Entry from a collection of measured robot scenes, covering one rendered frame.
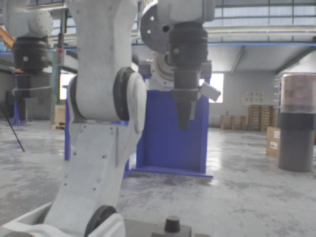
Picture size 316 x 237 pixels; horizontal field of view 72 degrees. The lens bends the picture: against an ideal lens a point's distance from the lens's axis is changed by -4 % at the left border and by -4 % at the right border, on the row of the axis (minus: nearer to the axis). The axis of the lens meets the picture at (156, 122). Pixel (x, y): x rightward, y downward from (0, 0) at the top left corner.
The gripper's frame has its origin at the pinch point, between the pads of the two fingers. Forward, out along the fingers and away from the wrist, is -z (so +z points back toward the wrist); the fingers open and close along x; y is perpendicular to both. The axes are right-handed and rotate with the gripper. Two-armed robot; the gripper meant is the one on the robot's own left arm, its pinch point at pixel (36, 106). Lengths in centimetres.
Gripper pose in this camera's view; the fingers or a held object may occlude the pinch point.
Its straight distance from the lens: 74.3
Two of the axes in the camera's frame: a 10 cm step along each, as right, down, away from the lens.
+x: 2.7, -2.1, 9.4
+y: -9.6, -0.4, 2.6
